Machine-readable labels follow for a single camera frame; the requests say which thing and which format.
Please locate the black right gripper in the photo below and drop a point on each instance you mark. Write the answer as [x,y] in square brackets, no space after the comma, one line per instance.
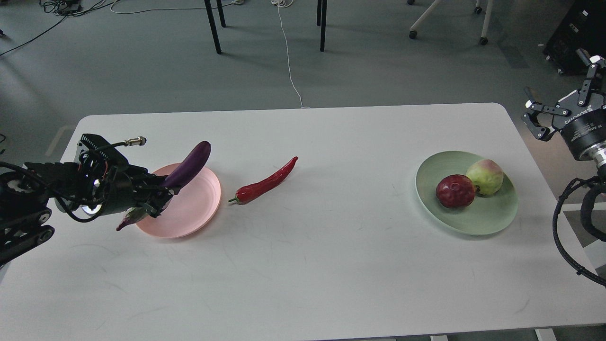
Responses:
[584,130]

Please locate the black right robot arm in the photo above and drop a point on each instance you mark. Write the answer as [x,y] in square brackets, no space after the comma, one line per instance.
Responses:
[543,122]

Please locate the red pomegranate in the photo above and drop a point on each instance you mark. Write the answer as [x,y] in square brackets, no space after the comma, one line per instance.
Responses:
[455,191]

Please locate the purple eggplant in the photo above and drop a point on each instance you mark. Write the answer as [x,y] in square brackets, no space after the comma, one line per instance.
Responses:
[183,174]

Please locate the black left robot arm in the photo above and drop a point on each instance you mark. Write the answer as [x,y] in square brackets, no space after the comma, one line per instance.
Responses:
[100,181]

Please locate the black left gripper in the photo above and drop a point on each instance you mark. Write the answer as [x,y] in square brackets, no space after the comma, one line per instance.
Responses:
[123,189]

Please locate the black equipment case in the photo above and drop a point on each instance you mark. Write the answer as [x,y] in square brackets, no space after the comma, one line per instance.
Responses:
[584,26]

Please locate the green pink peach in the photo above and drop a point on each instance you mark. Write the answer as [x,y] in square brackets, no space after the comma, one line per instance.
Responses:
[487,176]

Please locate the red chili pepper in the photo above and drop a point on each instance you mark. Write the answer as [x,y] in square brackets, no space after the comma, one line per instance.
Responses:
[252,191]

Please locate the pink plate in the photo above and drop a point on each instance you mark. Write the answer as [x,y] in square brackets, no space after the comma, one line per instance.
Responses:
[189,211]

